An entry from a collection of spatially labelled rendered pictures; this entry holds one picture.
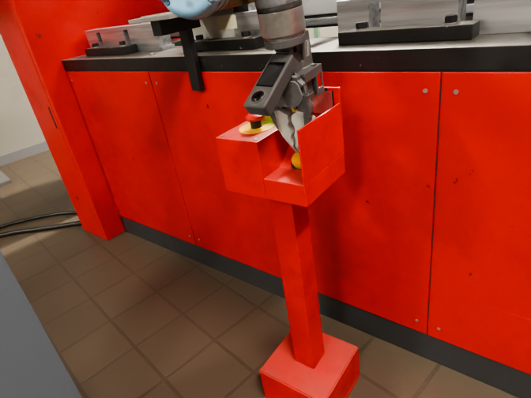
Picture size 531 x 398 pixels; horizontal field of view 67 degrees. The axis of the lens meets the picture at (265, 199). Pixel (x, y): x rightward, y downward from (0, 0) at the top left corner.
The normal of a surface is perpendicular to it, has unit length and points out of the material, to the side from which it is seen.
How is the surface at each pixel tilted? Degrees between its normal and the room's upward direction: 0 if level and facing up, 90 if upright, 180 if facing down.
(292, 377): 0
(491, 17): 90
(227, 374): 0
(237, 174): 90
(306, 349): 90
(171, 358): 0
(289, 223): 90
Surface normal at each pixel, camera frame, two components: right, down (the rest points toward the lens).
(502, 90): -0.62, 0.45
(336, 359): -0.14, -0.87
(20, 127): 0.68, 0.26
